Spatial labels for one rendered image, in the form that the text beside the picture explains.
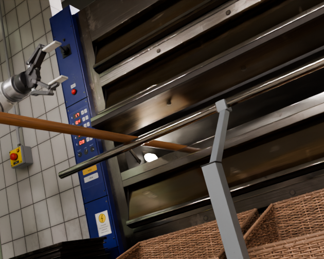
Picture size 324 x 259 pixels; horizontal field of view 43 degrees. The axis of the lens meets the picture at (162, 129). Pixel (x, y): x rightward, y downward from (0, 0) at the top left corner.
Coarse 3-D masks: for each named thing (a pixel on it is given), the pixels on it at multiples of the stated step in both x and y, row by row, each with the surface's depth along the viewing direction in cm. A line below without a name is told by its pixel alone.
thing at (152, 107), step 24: (312, 24) 140; (240, 48) 150; (264, 48) 148; (288, 48) 151; (312, 48) 153; (192, 72) 159; (216, 72) 158; (240, 72) 161; (144, 96) 170; (168, 96) 169; (192, 96) 172; (96, 120) 182; (120, 120) 182; (144, 120) 186
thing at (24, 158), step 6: (12, 150) 221; (24, 150) 220; (30, 150) 223; (18, 156) 218; (24, 156) 218; (30, 156) 222; (12, 162) 220; (18, 162) 217; (24, 162) 217; (30, 162) 220; (12, 168) 220; (18, 168) 223
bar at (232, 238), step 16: (304, 64) 114; (320, 64) 112; (272, 80) 118; (288, 80) 116; (240, 96) 123; (208, 112) 128; (224, 112) 123; (160, 128) 136; (176, 128) 134; (224, 128) 117; (128, 144) 142; (96, 160) 149; (64, 176) 158; (208, 176) 100; (224, 176) 101; (208, 192) 100; (224, 192) 98; (224, 208) 97; (224, 224) 96; (224, 240) 96; (240, 240) 95; (240, 256) 93
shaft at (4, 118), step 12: (0, 120) 102; (12, 120) 104; (24, 120) 107; (36, 120) 111; (48, 120) 116; (60, 132) 119; (72, 132) 122; (84, 132) 127; (96, 132) 131; (108, 132) 137; (144, 144) 154; (156, 144) 161; (168, 144) 168; (180, 144) 178
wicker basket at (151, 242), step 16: (208, 224) 159; (144, 240) 173; (160, 240) 168; (192, 240) 161; (208, 240) 157; (128, 256) 165; (144, 256) 170; (160, 256) 166; (176, 256) 162; (192, 256) 158; (208, 256) 154; (224, 256) 112
